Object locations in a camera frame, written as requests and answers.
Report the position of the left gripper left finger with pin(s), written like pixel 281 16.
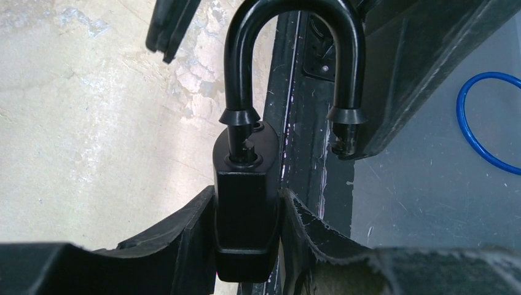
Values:
pixel 174 256

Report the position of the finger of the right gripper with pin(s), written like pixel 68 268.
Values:
pixel 411 48
pixel 169 23

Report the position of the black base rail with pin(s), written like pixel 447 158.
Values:
pixel 296 106

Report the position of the black padlock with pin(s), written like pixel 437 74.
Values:
pixel 246 156

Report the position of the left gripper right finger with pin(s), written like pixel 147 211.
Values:
pixel 386 268

